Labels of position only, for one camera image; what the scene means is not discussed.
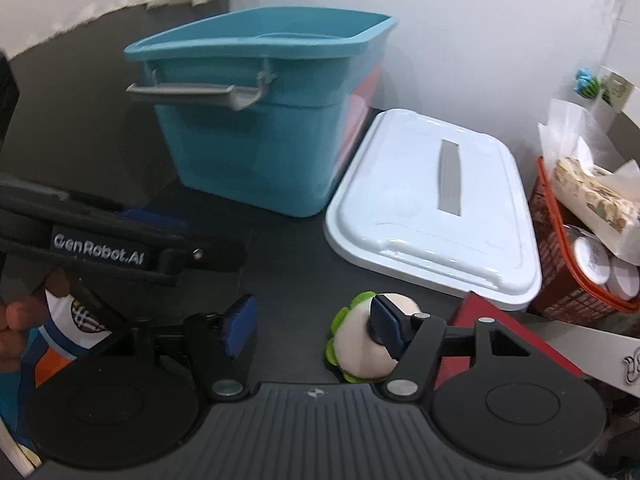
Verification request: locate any white desk shelf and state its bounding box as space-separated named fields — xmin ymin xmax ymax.
xmin=518 ymin=313 xmax=639 ymax=398

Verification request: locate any red plastic basket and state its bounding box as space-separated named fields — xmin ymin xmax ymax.
xmin=528 ymin=159 xmax=639 ymax=326

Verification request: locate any teal plastic storage bin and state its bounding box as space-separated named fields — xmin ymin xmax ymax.
xmin=124 ymin=6 xmax=397 ymax=218

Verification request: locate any person's hand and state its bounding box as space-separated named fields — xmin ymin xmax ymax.
xmin=0 ymin=269 xmax=70 ymax=374

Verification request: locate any white bin lid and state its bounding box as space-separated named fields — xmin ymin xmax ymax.
xmin=324 ymin=108 xmax=541 ymax=311

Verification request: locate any red box with label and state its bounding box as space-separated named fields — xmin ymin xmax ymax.
xmin=434 ymin=292 xmax=584 ymax=389

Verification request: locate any plush burger toy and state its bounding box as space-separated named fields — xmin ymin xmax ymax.
xmin=324 ymin=292 xmax=428 ymax=384

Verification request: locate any blue green small toy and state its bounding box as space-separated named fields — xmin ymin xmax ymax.
xmin=574 ymin=68 xmax=601 ymax=100

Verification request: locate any patterned tissue box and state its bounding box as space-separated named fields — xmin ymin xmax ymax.
xmin=551 ymin=157 xmax=639 ymax=266

